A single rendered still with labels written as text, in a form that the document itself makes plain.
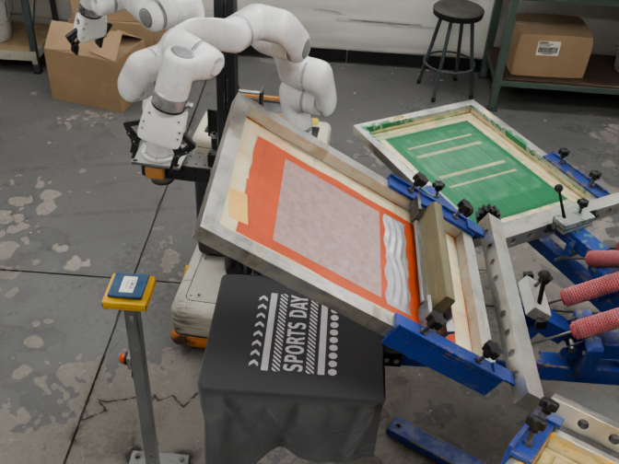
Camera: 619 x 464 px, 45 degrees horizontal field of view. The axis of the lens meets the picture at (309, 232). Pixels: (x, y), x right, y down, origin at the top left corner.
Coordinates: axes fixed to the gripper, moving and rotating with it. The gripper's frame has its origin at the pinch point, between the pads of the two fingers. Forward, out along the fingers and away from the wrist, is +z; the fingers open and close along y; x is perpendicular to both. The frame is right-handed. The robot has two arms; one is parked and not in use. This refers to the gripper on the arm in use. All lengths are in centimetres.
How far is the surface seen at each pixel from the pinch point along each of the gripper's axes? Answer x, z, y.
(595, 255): -28, 4, -129
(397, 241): -8, 7, -66
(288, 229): 10.6, -0.1, -34.5
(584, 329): 8, 3, -115
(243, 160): -6.1, -3.3, -20.3
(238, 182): 3.6, -3.4, -20.3
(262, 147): -16.1, -2.4, -24.5
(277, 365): 13, 42, -46
